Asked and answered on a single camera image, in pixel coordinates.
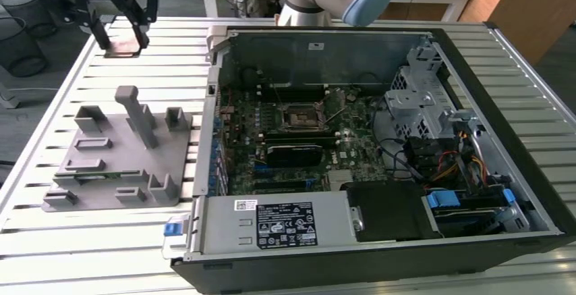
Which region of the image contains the silver power supply with label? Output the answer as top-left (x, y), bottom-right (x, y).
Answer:
top-left (190, 192), bottom-right (361, 254)

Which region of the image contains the black wire mesh bin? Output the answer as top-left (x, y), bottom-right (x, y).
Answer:
top-left (0, 16), bottom-right (48, 78)
top-left (0, 0), bottom-right (58, 38)

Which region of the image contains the silver metal drive cage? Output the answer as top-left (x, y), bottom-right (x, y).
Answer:
top-left (384, 47), bottom-right (477, 140)

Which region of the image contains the metal socket cover frame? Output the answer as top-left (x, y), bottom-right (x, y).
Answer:
top-left (324, 87), bottom-right (348, 113)

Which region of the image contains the brown wooden cabinet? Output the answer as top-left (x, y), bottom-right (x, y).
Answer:
top-left (488, 0), bottom-right (576, 66)

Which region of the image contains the small silver heatsink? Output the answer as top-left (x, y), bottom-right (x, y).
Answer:
top-left (326, 169), bottom-right (357, 191)

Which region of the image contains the green motherboard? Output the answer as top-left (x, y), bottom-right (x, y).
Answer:
top-left (217, 85), bottom-right (390, 196)

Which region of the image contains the silver square CPU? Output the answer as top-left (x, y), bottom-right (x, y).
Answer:
top-left (104, 37), bottom-right (145, 59)

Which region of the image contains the grey plastic parts rack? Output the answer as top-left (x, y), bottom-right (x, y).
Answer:
top-left (41, 85), bottom-right (194, 213)

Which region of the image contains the blue disk carrier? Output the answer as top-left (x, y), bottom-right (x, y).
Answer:
top-left (425, 188), bottom-right (516, 215)

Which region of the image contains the black graphics card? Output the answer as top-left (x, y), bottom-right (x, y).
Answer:
top-left (264, 143), bottom-right (324, 168)

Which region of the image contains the black open PC case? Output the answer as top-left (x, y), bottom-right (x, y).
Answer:
top-left (169, 24), bottom-right (576, 295)

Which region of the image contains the black plastic shroud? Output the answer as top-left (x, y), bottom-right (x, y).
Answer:
top-left (344, 180), bottom-right (444, 242)

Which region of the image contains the red wire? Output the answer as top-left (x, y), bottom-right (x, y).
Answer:
top-left (438, 151), bottom-right (462, 166)

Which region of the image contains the yellow power wire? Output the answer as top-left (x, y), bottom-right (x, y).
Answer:
top-left (465, 153), bottom-right (492, 188)

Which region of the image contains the black RAM slot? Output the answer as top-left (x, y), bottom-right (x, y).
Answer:
top-left (260, 92), bottom-right (328, 103)
top-left (264, 132), bottom-right (336, 140)
top-left (265, 138), bottom-right (336, 146)
top-left (258, 84), bottom-right (328, 94)

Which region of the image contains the green RAM stick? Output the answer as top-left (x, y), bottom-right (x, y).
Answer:
top-left (73, 170), bottom-right (138, 180)

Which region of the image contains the grey metal stand foot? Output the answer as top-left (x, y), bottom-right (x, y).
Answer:
top-left (0, 80), bottom-right (21, 109)

